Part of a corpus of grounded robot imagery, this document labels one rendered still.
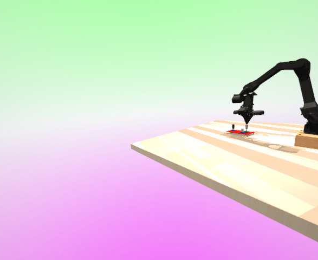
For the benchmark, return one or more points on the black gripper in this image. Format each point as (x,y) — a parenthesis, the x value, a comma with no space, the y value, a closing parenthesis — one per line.
(250,114)

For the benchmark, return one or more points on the red circuit board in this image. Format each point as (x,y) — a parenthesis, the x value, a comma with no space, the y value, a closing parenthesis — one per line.
(240,132)

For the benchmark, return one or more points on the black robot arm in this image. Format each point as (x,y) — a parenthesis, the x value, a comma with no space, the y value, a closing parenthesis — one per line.
(301,68)

